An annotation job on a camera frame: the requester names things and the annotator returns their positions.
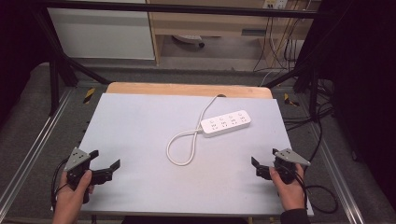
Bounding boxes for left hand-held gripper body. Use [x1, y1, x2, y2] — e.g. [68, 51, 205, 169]
[64, 147, 94, 204]

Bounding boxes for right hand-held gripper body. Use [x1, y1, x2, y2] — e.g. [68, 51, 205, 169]
[273, 147, 312, 185]

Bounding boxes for person's right hand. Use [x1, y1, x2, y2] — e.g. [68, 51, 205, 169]
[268, 163, 308, 213]

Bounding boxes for person's left hand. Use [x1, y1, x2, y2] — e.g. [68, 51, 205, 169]
[51, 169, 95, 224]

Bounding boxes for yellow black tape marker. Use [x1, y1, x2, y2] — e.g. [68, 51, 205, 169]
[282, 91, 301, 107]
[82, 87, 96, 105]

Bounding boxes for white power strip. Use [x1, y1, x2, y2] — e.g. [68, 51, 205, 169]
[200, 109, 252, 138]

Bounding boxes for black metal stand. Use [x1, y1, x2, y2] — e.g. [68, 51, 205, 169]
[264, 18, 331, 123]
[31, 7, 111, 117]

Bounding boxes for dark curtain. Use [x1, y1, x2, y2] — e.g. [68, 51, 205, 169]
[0, 0, 50, 120]
[317, 0, 396, 203]

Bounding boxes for white cabinet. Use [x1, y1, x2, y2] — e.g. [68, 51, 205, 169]
[47, 0, 156, 61]

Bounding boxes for wooden desk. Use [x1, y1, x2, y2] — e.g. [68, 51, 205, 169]
[146, 0, 322, 67]

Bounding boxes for white device under desk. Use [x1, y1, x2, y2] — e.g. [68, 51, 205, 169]
[171, 34, 206, 49]

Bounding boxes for black metal crossbar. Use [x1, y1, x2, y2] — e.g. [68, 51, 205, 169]
[36, 1, 319, 19]

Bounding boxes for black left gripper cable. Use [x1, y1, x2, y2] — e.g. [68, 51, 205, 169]
[49, 158, 71, 213]

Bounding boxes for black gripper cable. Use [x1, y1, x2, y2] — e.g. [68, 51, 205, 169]
[291, 118, 339, 215]
[49, 158, 71, 213]

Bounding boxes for black floor cable bundle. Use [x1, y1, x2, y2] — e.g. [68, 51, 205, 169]
[283, 78, 335, 133]

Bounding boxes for aluminium rail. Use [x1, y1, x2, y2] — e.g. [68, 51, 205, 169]
[307, 122, 366, 224]
[0, 88, 75, 214]

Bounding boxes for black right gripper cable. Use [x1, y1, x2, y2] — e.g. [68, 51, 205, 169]
[291, 118, 339, 215]

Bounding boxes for white power strip cable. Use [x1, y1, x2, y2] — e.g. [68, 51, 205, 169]
[165, 94, 226, 167]

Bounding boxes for hanging black cables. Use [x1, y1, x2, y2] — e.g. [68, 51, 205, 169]
[252, 12, 310, 73]

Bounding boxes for white wall socket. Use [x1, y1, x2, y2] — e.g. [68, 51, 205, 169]
[262, 0, 290, 10]

